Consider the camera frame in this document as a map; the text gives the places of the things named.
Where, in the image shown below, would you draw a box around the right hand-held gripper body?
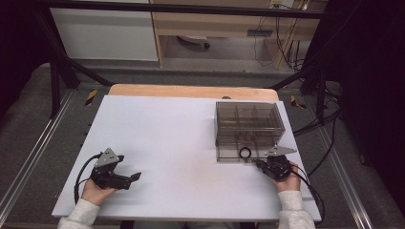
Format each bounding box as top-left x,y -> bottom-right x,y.
261,145 -> 298,182

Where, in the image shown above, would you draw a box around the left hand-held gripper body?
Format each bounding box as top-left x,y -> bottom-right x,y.
90,147 -> 133,191

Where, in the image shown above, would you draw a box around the clear grey drawer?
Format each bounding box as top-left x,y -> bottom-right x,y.
216,135 -> 284,164

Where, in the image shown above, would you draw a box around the clear grey drawer organizer box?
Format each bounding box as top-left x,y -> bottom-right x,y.
215,100 -> 286,148

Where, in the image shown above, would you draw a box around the person's right hand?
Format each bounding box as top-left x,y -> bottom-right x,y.
275,161 -> 302,193

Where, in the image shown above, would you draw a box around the person's left hand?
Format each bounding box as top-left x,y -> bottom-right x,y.
80,179 -> 117,207

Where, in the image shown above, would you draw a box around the white foam board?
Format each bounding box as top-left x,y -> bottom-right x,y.
52,94 -> 322,222

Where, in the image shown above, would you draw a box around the yellow black tape strip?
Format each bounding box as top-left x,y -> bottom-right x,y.
289,94 -> 307,110
84,89 -> 98,107

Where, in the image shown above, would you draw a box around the wooden table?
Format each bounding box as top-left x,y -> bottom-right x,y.
108,83 -> 281,102

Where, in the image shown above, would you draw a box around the white cabinet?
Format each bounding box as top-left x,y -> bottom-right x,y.
49,0 -> 160,62

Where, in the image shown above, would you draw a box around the black curtain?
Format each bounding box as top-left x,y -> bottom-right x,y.
302,0 -> 405,211
0,0 -> 53,120

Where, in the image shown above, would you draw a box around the office chair base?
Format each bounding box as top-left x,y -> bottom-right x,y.
176,34 -> 212,51

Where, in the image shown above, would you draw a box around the light wooden desk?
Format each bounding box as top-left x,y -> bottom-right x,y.
149,0 -> 329,71

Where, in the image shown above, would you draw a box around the white power strip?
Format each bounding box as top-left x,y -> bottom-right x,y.
270,0 -> 295,9

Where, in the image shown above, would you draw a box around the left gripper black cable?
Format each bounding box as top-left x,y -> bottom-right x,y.
74,153 -> 103,205

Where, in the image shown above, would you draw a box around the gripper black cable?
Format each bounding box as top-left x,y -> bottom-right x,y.
290,168 -> 326,220
74,153 -> 103,205

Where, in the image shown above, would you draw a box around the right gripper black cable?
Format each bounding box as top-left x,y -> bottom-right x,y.
290,168 -> 326,220

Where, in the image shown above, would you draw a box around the black floor cables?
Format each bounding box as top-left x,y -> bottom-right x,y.
292,94 -> 343,177

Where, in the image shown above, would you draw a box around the aluminium floor rail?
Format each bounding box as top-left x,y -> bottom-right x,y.
313,127 -> 373,229
0,90 -> 75,218

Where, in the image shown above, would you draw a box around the black frame stand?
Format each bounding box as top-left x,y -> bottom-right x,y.
268,53 -> 342,126
32,9 -> 114,119

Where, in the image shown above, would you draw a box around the bundle of hanging black cables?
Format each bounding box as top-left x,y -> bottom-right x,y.
252,6 -> 309,72

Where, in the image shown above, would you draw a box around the black frame crossbar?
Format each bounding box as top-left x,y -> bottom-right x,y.
32,1 -> 326,20

